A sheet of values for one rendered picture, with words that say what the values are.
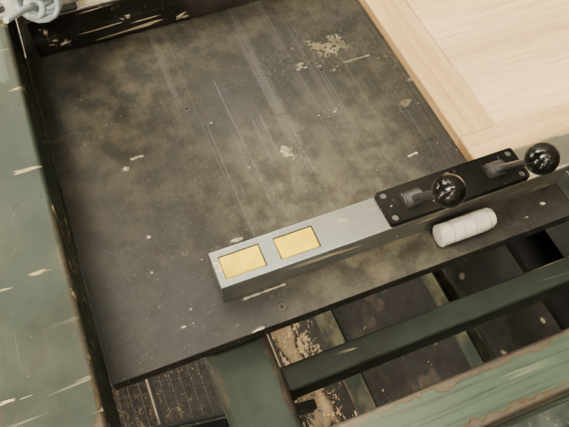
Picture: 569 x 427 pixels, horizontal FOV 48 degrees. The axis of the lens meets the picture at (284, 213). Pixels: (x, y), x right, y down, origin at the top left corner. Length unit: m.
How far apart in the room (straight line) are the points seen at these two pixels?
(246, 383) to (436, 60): 0.55
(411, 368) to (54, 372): 2.24
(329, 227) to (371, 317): 2.15
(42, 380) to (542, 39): 0.86
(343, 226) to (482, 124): 0.27
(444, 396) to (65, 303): 0.41
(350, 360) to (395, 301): 2.01
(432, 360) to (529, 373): 1.99
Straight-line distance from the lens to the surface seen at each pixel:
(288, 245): 0.78
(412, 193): 0.81
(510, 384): 0.74
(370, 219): 0.80
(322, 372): 0.81
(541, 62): 1.07
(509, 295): 0.90
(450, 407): 0.72
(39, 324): 0.71
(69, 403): 0.67
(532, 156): 0.77
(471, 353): 2.40
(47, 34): 1.05
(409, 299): 2.77
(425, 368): 2.76
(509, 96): 1.01
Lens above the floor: 2.12
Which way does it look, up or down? 39 degrees down
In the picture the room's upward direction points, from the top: 89 degrees counter-clockwise
